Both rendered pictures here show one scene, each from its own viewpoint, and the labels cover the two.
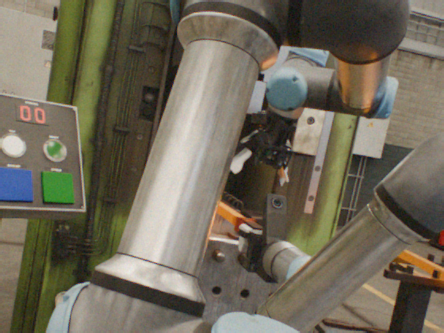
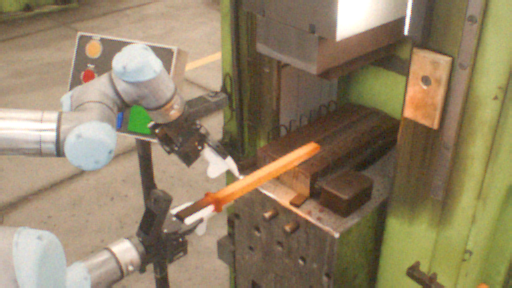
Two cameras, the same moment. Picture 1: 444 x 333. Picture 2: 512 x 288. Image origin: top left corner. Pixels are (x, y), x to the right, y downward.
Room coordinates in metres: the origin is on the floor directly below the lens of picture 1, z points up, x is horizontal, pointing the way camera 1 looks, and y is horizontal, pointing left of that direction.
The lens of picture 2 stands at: (0.79, -1.08, 1.78)
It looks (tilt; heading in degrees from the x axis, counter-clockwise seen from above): 30 degrees down; 55
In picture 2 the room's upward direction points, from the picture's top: 3 degrees clockwise
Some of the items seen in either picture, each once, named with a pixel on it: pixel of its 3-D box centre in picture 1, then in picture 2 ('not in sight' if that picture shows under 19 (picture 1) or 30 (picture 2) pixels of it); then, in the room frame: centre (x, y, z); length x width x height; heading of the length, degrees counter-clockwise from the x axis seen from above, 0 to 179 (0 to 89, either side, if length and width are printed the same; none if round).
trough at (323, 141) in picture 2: not in sight; (338, 135); (1.65, -0.02, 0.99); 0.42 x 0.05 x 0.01; 14
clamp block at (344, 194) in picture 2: (255, 223); (347, 192); (1.54, -0.21, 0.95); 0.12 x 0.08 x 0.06; 14
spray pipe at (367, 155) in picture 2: not in sight; (355, 163); (1.64, -0.12, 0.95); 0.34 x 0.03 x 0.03; 14
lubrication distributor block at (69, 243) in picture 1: (64, 243); (226, 151); (1.46, 0.34, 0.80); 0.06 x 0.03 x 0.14; 104
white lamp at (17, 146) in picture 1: (13, 145); not in sight; (1.16, 0.42, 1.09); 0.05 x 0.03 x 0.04; 104
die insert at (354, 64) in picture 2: not in sight; (354, 51); (1.69, -0.01, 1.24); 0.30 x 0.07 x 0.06; 14
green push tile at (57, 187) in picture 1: (57, 188); (142, 119); (1.18, 0.31, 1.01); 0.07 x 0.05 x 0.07; 129
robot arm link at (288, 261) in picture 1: (301, 277); (89, 278); (0.89, -0.22, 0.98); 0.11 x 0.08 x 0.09; 14
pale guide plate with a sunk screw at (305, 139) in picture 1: (308, 127); (426, 88); (1.64, -0.33, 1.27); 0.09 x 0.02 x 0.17; 104
